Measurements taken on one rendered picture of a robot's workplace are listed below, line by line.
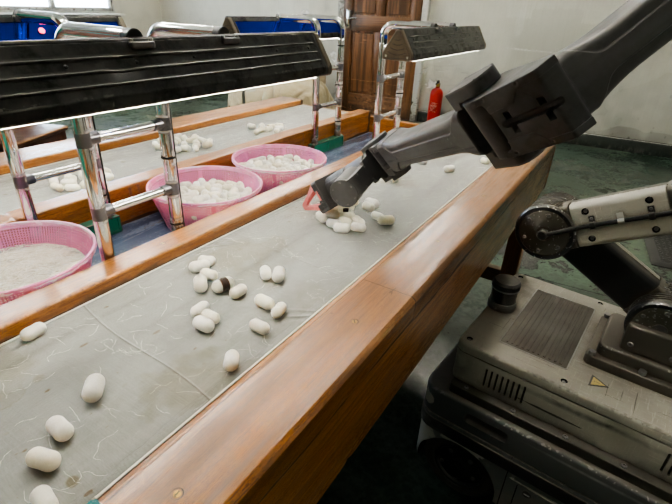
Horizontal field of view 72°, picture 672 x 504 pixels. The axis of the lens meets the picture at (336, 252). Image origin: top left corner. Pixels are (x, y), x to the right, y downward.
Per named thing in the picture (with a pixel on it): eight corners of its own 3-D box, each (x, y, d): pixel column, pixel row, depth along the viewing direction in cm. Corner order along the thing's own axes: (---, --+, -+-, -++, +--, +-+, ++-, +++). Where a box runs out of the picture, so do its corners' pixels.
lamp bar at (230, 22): (346, 37, 185) (347, 17, 182) (237, 44, 138) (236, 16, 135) (329, 36, 189) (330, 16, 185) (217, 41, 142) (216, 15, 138)
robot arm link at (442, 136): (559, 136, 51) (505, 53, 48) (522, 170, 50) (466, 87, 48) (412, 166, 93) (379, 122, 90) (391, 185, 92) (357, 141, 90)
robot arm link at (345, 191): (414, 164, 90) (387, 128, 88) (396, 191, 81) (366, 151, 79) (370, 192, 97) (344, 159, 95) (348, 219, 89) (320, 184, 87)
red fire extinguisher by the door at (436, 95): (440, 125, 526) (447, 78, 502) (436, 128, 511) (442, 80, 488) (428, 123, 531) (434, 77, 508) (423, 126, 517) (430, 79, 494)
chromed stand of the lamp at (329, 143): (343, 145, 180) (349, 16, 159) (314, 156, 165) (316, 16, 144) (303, 136, 189) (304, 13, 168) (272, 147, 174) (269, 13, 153)
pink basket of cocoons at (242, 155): (342, 185, 140) (344, 155, 136) (288, 213, 120) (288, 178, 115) (273, 168, 152) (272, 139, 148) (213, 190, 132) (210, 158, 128)
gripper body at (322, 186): (307, 185, 95) (332, 168, 91) (333, 173, 103) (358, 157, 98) (323, 212, 96) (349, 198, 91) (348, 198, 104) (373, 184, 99)
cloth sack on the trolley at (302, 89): (339, 120, 426) (341, 77, 409) (298, 137, 368) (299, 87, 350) (287, 112, 447) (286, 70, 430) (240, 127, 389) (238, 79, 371)
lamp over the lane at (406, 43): (485, 49, 159) (489, 26, 156) (410, 62, 112) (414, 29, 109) (463, 47, 163) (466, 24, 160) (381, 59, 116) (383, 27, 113)
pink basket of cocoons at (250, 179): (277, 205, 124) (276, 171, 120) (240, 250, 101) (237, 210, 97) (184, 194, 128) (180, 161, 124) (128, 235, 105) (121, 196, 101)
